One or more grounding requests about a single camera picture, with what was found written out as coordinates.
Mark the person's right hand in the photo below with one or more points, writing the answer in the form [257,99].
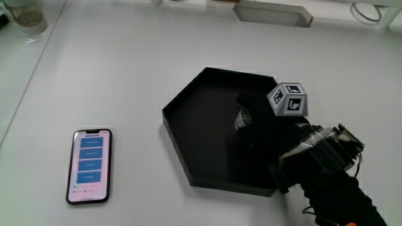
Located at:
[276,135]

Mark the black hexagonal plate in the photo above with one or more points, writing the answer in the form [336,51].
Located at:
[204,138]

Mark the white rectangular box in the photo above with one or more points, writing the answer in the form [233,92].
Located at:
[273,14]

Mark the black smartphone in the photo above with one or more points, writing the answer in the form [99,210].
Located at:
[89,166]

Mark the clear glass jar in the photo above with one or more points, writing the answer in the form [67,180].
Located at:
[28,17]

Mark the white post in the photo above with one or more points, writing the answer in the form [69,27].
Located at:
[389,15]

